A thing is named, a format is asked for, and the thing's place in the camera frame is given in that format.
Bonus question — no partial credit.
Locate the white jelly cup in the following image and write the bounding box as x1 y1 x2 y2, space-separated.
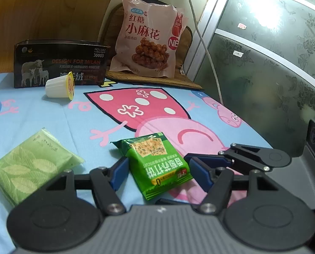
45 72 76 100

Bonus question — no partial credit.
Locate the brown woven mat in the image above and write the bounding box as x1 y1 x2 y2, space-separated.
98 3 203 90

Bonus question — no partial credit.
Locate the wooden headboard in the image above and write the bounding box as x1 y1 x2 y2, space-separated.
0 0 119 76

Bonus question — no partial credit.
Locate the large pink snack bag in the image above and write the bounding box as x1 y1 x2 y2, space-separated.
109 0 189 79

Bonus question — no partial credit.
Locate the cartoon-print blue bed sheet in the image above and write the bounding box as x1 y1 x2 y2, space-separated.
0 71 276 254

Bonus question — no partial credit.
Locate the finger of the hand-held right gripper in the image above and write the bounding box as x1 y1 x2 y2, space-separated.
155 198 194 205
184 143 292 175

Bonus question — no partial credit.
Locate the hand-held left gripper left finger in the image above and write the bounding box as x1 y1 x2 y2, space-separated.
45 157 130 216

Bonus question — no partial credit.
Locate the white power cable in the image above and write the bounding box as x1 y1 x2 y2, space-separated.
183 0 223 107

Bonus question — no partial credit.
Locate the green biscuit packet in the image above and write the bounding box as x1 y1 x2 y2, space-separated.
112 132 193 201

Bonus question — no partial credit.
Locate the dark cardboard box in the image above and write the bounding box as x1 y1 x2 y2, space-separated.
14 39 107 89

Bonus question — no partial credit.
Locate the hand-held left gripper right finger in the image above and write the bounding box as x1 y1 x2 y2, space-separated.
191 157 282 215

